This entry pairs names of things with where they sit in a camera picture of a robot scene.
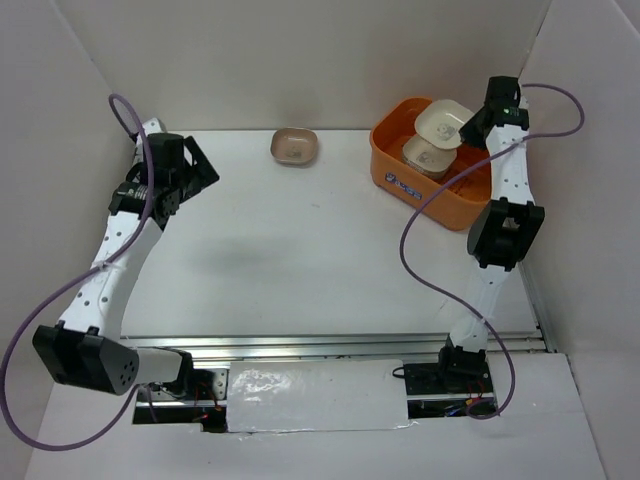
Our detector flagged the cream square plate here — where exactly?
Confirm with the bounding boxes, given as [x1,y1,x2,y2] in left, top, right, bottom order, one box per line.
[414,99,474,150]
[402,135,457,180]

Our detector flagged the brown square plate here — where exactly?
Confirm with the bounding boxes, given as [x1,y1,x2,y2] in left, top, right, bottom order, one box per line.
[270,127,319,167]

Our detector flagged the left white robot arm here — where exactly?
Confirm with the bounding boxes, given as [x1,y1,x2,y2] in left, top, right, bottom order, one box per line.
[32,133,219,399]

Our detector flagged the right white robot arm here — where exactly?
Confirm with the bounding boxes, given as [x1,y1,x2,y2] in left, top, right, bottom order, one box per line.
[435,76,545,392]

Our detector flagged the orange plastic bin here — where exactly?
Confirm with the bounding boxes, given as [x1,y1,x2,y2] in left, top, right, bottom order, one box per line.
[369,97,491,231]

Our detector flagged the white foil cover plate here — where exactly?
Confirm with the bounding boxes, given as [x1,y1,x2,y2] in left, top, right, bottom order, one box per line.
[226,360,409,433]

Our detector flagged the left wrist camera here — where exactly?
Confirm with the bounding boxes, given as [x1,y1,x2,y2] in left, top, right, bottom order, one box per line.
[134,118,166,149]

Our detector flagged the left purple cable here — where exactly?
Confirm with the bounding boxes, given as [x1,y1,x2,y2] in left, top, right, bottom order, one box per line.
[0,93,156,453]

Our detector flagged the aluminium rail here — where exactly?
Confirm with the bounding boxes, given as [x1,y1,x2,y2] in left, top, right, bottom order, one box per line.
[124,333,556,362]

